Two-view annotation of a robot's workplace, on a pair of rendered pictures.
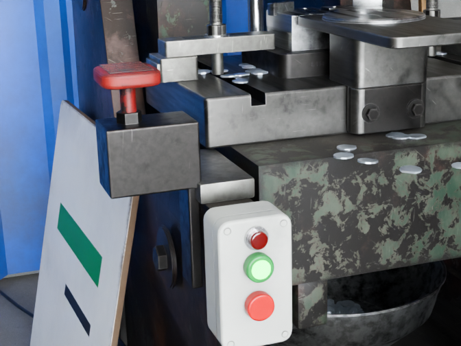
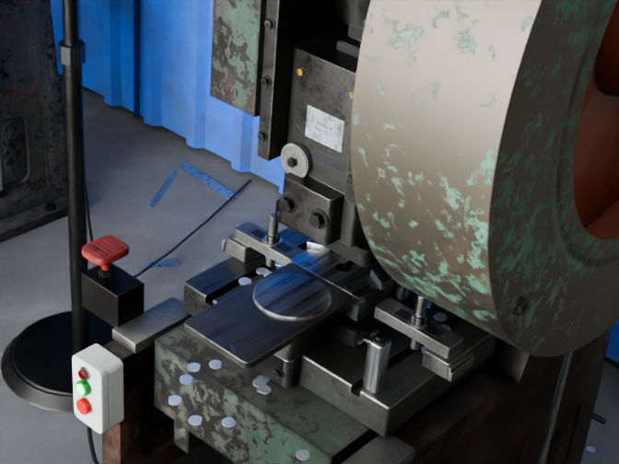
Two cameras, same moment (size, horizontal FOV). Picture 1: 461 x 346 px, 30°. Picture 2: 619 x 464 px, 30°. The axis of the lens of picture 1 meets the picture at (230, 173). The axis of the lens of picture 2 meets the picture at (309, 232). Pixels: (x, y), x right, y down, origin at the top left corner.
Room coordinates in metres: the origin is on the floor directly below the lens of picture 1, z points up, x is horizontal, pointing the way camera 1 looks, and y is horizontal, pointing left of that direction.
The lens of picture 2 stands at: (0.26, -1.45, 1.83)
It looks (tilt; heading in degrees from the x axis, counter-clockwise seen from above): 32 degrees down; 57
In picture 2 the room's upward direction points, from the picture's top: 5 degrees clockwise
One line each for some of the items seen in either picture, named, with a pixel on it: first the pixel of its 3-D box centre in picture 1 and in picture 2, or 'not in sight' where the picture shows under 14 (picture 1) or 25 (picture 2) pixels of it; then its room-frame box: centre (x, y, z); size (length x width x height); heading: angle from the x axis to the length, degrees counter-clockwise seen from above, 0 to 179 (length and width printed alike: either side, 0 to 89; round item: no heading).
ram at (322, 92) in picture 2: not in sight; (342, 135); (1.14, -0.15, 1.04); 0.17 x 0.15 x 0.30; 19
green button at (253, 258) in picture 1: (258, 267); (83, 388); (0.76, -0.02, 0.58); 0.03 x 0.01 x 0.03; 109
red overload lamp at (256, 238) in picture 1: (257, 239); (83, 374); (0.76, -0.02, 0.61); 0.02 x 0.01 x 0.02; 109
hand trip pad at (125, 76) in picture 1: (128, 104); (105, 264); (0.85, 0.10, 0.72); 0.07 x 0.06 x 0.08; 19
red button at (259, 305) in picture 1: (259, 305); (84, 406); (0.76, -0.02, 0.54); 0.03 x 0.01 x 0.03; 109
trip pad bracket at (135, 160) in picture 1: (151, 201); (113, 319); (0.86, 0.08, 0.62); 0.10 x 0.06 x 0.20; 109
